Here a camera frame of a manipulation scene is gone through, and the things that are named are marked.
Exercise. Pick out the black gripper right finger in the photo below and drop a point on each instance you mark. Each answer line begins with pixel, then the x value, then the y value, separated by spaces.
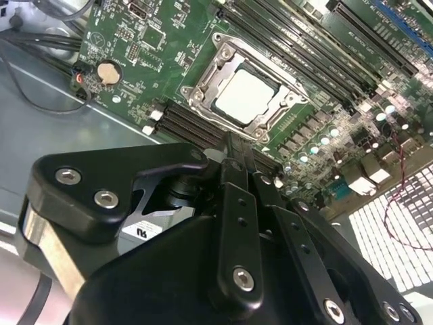
pixel 287 216

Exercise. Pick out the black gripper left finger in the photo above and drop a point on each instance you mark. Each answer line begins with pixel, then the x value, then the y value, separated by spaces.
pixel 84 183

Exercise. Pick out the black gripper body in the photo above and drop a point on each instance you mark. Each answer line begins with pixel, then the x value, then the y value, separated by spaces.
pixel 152 291

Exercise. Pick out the silver CPU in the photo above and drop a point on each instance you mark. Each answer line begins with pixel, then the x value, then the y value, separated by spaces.
pixel 245 93

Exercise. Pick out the metal socket cover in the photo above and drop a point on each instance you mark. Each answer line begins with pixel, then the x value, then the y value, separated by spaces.
pixel 212 78

